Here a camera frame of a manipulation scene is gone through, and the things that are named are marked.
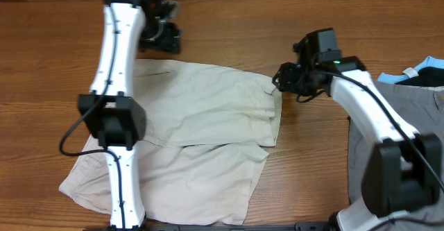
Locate beige shorts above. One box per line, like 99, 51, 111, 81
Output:
58, 58, 284, 226

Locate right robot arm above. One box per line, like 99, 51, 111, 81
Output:
273, 28, 443, 230

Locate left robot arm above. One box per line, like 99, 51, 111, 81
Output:
69, 0, 181, 230

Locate grey shorts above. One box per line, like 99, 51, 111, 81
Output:
348, 81, 443, 231

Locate blue and black garment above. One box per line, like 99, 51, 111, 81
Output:
377, 56, 443, 87

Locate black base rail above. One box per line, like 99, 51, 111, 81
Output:
131, 222, 335, 231

